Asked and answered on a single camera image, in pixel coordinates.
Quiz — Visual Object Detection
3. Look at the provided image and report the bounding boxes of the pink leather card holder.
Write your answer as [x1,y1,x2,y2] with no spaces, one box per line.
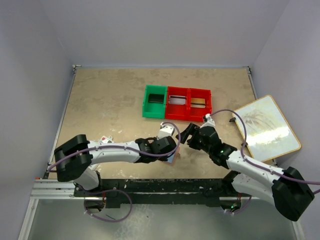
[164,147,181,165]

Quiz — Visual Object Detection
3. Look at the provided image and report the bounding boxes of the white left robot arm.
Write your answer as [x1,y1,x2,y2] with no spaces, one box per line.
[48,134,180,196]

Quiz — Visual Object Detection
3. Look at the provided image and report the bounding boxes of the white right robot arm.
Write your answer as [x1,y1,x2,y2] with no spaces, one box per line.
[176,123,315,222]

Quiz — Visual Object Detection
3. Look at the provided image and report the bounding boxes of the gold magnetic stripe cards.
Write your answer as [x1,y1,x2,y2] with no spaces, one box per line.
[190,97,206,109]

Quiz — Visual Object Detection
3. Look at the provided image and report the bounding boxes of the silver magnetic stripe cards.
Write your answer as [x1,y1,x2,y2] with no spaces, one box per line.
[168,95,187,105]

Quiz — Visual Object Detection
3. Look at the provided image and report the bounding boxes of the black VIP cards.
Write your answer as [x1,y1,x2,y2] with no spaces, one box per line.
[147,93,165,104]

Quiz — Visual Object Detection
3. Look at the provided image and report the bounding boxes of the red plastic bin right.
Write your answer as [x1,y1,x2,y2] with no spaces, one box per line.
[188,88,212,122]

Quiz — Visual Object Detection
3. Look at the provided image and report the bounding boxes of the red plastic bin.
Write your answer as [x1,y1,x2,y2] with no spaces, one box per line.
[188,88,212,122]
[165,86,190,121]

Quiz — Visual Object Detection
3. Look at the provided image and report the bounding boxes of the red plastic bin middle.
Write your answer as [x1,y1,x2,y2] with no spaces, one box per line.
[165,86,190,121]

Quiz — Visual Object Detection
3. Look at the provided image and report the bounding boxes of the black whiteboard clip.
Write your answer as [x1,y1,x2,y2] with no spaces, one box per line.
[229,117,236,123]

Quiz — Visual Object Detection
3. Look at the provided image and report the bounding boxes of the green plastic bin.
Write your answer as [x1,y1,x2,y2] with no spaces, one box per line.
[142,85,168,119]

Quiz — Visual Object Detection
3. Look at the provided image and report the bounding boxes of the yellow framed whiteboard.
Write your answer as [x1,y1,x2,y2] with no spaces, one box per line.
[232,95,301,162]

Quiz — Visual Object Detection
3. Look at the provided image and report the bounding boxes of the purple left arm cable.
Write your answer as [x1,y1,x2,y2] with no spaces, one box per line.
[47,121,181,223]

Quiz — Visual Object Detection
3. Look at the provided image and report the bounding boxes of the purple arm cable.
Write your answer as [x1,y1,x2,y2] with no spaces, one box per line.
[47,121,181,223]
[203,109,320,216]

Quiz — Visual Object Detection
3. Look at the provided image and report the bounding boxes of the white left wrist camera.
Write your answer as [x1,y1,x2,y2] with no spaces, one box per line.
[157,122,175,139]

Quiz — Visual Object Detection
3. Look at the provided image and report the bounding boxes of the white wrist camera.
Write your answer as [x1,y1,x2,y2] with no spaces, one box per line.
[157,122,175,139]
[201,113,216,128]

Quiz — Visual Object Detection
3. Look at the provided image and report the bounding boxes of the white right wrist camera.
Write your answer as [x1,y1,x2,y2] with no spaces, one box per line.
[201,113,216,128]

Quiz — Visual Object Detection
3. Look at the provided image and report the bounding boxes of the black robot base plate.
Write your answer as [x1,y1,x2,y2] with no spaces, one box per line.
[74,171,247,212]

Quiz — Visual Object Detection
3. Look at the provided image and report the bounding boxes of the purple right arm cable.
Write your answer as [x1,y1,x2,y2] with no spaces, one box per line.
[203,109,320,216]

